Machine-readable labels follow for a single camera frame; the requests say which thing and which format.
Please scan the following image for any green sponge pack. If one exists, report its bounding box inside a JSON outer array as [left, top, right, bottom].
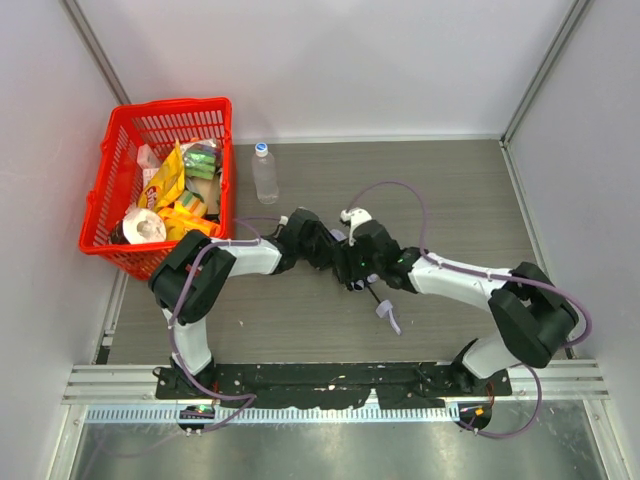
[[182, 143, 221, 180]]

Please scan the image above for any lavender folding umbrella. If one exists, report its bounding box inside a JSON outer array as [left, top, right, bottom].
[[327, 227, 404, 337]]

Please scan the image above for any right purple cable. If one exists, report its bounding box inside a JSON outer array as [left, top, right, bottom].
[[347, 180, 594, 440]]

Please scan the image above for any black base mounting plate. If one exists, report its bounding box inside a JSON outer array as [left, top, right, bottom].
[[155, 362, 511, 410]]

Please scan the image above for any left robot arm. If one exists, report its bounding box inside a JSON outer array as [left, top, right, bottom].
[[148, 208, 344, 401]]

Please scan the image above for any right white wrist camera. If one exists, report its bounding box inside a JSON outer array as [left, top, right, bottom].
[[340, 208, 373, 246]]

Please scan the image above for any clear plastic water bottle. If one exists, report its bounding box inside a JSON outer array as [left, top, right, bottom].
[[251, 142, 279, 204]]

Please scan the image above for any white slotted cable duct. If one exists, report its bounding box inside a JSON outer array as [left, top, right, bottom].
[[85, 403, 459, 427]]

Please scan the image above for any white tape roll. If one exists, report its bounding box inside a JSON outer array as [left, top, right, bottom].
[[122, 208, 167, 245]]

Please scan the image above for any yellow chips bag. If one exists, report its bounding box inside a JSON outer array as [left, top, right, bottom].
[[137, 140, 185, 212]]

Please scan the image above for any aluminium rail frame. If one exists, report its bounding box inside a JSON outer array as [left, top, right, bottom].
[[62, 359, 610, 405]]

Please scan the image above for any orange snack package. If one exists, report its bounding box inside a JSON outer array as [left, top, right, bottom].
[[158, 207, 219, 242]]

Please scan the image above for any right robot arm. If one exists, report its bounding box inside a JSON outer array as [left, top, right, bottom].
[[341, 211, 578, 393]]

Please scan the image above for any red plastic basket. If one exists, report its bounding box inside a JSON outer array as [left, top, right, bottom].
[[78, 97, 237, 281]]

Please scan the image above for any white small box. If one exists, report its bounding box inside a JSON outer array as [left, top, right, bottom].
[[137, 144, 162, 187]]

